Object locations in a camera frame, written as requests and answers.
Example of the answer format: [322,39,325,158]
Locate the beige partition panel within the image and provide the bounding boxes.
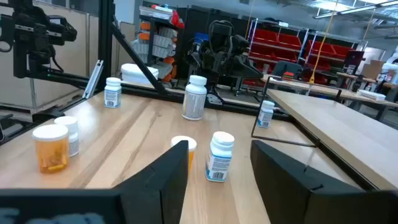
[0,0,137,110]

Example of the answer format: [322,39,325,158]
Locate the rack with grey orange bins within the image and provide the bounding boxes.
[130,2,186,83]

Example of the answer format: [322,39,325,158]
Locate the rack with red bins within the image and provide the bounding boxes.
[245,18,358,86]

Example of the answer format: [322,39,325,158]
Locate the light wooden work table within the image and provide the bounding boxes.
[262,73,398,121]

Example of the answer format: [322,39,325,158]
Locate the orange pill bottle white cap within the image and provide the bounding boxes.
[170,135,198,170]
[32,123,70,174]

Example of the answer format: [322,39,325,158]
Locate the white flat box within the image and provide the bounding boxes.
[356,89,386,103]

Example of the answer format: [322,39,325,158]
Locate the cardboard box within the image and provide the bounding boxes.
[362,59,385,80]

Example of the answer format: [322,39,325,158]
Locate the ceiling light bar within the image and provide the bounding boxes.
[312,0,398,20]

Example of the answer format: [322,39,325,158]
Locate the silver aluminium bar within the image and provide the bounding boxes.
[82,59,104,100]

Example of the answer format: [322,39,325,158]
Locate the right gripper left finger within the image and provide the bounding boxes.
[0,139,190,224]

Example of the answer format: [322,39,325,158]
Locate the yellow hanging strap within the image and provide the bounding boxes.
[307,0,340,85]

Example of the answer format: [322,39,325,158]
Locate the small white labelled bottle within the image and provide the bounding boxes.
[54,115,80,158]

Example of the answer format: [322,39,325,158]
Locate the white bottle blue label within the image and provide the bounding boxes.
[205,131,236,183]
[256,100,276,129]
[103,77,123,110]

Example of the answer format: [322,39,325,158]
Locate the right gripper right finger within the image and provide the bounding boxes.
[250,139,398,224]

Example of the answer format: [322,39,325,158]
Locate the black aluminium table frame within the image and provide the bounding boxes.
[0,0,293,146]

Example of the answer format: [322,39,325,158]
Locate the large white medicine bottle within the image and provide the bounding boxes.
[182,75,208,121]

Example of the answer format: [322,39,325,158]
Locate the wooden shelf black metal legs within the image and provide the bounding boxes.
[251,75,398,191]

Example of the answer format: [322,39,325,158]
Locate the white rounded container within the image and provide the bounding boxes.
[120,63,160,85]

